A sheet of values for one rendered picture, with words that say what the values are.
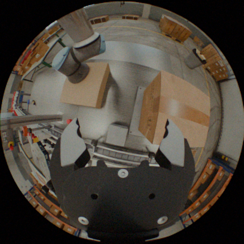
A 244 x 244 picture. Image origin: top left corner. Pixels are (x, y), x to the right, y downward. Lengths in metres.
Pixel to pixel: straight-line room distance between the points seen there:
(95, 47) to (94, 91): 0.24
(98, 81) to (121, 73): 0.18
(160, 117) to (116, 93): 0.36
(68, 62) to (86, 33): 0.16
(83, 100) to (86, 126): 0.19
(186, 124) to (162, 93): 0.13
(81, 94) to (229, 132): 4.12
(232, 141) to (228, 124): 0.69
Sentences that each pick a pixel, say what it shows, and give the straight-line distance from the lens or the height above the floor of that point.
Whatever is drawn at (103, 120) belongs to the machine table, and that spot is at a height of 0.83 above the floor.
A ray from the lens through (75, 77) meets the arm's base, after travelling 0.50.
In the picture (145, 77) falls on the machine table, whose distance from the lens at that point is 0.60.
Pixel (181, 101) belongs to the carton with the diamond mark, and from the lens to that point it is 0.30.
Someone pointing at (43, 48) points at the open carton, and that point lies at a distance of 2.09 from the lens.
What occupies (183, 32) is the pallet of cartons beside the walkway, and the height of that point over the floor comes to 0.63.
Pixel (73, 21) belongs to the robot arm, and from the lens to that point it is 0.31.
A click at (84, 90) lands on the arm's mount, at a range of 0.49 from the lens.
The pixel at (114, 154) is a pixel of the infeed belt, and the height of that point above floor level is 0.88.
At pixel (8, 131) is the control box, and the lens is 0.49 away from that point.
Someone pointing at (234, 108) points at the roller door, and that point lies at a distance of 4.06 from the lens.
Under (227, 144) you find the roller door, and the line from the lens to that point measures 3.91.
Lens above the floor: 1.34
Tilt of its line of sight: 85 degrees down
